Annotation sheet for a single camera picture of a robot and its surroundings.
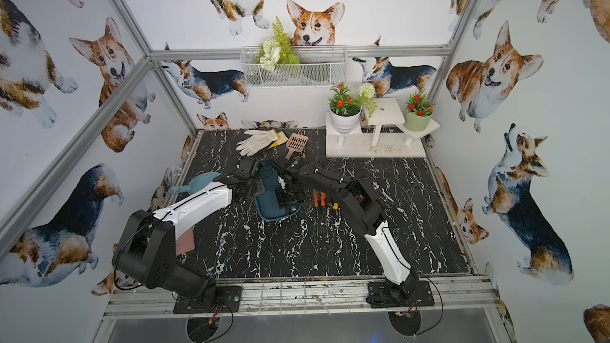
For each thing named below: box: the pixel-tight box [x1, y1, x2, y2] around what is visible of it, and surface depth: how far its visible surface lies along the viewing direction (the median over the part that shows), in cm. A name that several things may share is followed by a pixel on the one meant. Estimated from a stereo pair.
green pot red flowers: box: [404, 91, 436, 132], surface depth 95 cm
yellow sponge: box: [269, 128, 289, 149], surface depth 120 cm
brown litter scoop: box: [285, 132, 309, 161], surface depth 119 cm
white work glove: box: [235, 129, 279, 157], surface depth 116 cm
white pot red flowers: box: [328, 81, 363, 135], surface depth 91 cm
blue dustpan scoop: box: [168, 172, 223, 195], surface depth 104 cm
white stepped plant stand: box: [324, 96, 441, 159], surface depth 112 cm
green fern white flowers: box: [254, 15, 301, 73], surface depth 82 cm
